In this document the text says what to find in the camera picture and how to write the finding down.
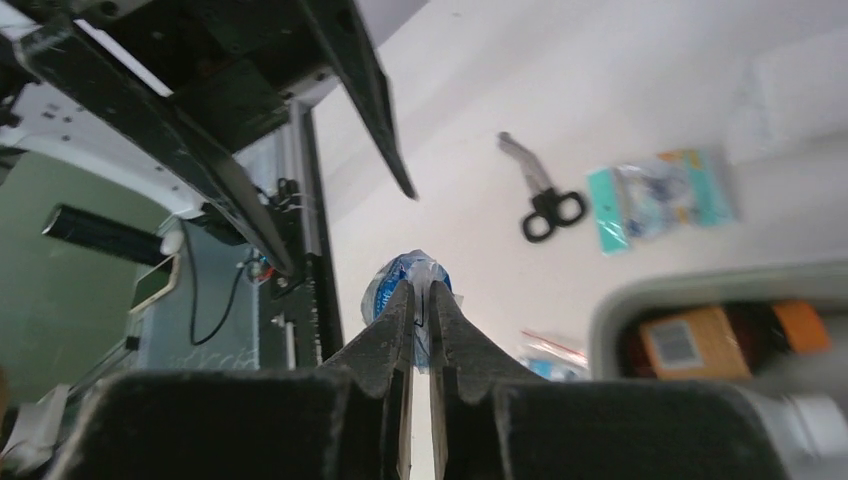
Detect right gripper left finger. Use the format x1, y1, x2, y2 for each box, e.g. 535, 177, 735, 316
49, 282, 415, 479

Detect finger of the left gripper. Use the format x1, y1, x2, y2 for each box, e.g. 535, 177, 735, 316
298, 0, 418, 200

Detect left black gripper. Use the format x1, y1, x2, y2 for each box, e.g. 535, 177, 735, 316
0, 0, 346, 278

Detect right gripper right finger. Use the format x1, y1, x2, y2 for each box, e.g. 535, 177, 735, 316
428, 282, 789, 479

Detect blue white bandage roll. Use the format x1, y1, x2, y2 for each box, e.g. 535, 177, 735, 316
360, 249, 462, 376

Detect brown bottle orange cap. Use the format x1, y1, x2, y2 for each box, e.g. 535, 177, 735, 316
617, 300, 832, 380

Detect grey plastic medicine box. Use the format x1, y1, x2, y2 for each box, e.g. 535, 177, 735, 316
588, 258, 848, 480

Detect white bottle green label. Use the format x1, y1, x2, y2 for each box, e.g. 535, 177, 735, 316
741, 389, 847, 480

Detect white gauze packet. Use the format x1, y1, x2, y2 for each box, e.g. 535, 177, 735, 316
724, 27, 847, 164

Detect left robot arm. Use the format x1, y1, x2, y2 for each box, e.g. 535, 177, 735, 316
1, 1, 417, 274

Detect blue items zip bag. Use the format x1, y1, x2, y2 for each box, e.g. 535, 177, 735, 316
517, 330, 592, 382

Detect left circuit board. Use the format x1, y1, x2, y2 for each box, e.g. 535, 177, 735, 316
242, 256, 274, 284

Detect teal bagged bandage pack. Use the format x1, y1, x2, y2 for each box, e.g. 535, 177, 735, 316
587, 147, 737, 255

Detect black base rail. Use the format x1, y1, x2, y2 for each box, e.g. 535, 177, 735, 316
257, 102, 344, 370

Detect black handled medical scissors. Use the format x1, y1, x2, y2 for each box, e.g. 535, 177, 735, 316
497, 131, 589, 244

